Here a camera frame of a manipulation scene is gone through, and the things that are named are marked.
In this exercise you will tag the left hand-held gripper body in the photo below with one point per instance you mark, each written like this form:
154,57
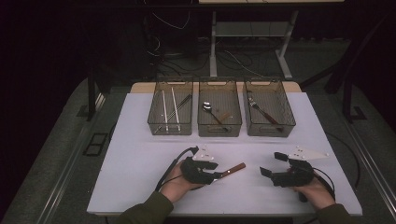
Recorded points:
194,172

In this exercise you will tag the transparent brown plastic bin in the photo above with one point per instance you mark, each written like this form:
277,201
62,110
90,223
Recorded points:
186,124
277,99
224,93

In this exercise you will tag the small wooden spoon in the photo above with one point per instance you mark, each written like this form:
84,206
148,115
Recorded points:
226,115

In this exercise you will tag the person's right hand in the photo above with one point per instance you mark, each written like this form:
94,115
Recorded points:
317,194

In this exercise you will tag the black metal stand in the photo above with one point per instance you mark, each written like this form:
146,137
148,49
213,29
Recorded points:
91,99
347,99

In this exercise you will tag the person's left hand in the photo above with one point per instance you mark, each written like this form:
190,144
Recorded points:
177,188

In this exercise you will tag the white table mat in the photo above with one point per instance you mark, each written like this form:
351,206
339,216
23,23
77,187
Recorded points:
140,124

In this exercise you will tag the metal floor rail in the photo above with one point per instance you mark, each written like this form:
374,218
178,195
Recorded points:
373,169
62,183

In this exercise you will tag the white desk with metal legs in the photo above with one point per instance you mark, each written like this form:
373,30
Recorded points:
213,46

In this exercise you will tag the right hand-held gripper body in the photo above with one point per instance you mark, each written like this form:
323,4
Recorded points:
294,177

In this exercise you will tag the metal spoon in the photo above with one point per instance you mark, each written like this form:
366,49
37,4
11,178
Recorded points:
207,107

